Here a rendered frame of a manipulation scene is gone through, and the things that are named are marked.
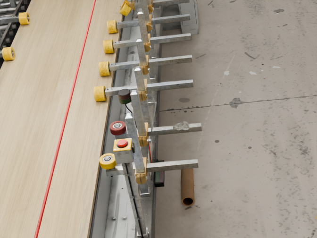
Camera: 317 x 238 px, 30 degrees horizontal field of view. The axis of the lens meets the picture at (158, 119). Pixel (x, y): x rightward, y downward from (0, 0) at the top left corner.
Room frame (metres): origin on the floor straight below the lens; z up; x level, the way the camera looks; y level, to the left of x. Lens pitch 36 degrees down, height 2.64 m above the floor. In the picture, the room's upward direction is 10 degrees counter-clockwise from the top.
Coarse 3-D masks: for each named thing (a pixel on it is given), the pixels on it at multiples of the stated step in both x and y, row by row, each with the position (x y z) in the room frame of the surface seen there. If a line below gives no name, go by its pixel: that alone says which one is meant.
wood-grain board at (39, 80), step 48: (48, 0) 4.06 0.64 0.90; (96, 0) 3.91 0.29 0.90; (48, 48) 3.33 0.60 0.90; (96, 48) 3.22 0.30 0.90; (0, 96) 2.86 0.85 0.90; (48, 96) 2.77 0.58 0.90; (0, 144) 2.40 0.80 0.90; (48, 144) 2.33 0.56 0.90; (96, 144) 2.27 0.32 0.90; (0, 192) 2.04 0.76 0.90
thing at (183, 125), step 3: (177, 123) 2.35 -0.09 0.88; (180, 123) 2.34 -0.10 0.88; (183, 123) 2.36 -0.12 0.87; (186, 123) 2.35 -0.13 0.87; (174, 126) 2.34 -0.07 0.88; (177, 126) 2.34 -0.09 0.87; (180, 126) 2.34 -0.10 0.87; (183, 126) 2.33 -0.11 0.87; (186, 126) 2.32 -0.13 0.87; (189, 126) 2.33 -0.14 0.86; (177, 129) 2.32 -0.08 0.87; (180, 129) 2.32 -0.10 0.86; (183, 129) 2.31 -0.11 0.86; (186, 129) 2.31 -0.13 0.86
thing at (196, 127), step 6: (168, 126) 2.36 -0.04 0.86; (192, 126) 2.33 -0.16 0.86; (198, 126) 2.32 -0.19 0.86; (126, 132) 2.37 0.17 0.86; (150, 132) 2.35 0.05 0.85; (156, 132) 2.35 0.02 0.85; (162, 132) 2.34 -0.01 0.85; (168, 132) 2.34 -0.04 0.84; (174, 132) 2.33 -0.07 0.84; (180, 132) 2.33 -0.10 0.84; (186, 132) 2.33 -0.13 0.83; (120, 138) 2.37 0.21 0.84
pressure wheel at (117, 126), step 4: (112, 124) 2.40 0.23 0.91; (116, 124) 2.39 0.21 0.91; (120, 124) 2.39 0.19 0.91; (124, 124) 2.38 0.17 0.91; (112, 128) 2.36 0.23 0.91; (116, 128) 2.36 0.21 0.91; (120, 128) 2.35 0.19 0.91; (124, 128) 2.36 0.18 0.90; (112, 132) 2.36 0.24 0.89; (116, 132) 2.35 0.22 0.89; (120, 132) 2.35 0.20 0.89; (124, 132) 2.36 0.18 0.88
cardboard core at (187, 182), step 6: (192, 168) 2.94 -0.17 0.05; (186, 174) 2.86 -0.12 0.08; (192, 174) 2.88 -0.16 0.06; (186, 180) 2.80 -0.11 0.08; (192, 180) 2.81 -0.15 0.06; (186, 186) 2.75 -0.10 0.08; (192, 186) 2.76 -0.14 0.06; (186, 192) 2.70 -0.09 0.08; (192, 192) 2.70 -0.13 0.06; (186, 198) 2.71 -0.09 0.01; (192, 198) 2.65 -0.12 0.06; (186, 204) 2.66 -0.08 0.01
